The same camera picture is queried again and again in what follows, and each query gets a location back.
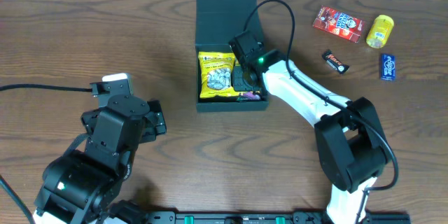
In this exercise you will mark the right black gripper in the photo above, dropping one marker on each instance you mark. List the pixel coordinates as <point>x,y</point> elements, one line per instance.
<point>243,78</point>

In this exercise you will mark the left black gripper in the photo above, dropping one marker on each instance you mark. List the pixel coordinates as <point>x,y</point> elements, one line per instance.
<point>158,118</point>

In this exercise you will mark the green Pretz snack box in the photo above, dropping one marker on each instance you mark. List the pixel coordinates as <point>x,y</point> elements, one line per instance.
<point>248,96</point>

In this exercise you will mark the yellow candy bag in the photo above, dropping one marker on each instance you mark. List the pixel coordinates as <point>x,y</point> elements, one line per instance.
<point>216,74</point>

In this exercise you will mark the black gift box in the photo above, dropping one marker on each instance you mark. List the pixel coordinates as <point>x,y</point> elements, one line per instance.
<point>217,23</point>

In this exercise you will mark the red Hello Panda box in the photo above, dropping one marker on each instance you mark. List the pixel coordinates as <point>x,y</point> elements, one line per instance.
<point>338,23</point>

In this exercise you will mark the yellow plastic canister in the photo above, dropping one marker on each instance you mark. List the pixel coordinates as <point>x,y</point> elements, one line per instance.
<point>380,31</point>

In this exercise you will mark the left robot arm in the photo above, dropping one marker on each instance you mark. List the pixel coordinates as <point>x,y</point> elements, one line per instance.
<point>80,184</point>

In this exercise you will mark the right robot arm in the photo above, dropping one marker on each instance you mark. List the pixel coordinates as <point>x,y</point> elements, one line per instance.
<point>352,147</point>

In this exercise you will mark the black Mars chocolate bar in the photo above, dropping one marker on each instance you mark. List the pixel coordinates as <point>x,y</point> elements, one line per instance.
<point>337,65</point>

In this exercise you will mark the blue Eclipse mint tin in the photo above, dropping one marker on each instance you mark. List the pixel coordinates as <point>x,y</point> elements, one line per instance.
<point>388,67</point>

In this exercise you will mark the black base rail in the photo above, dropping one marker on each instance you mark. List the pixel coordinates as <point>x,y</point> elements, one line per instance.
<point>168,217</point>

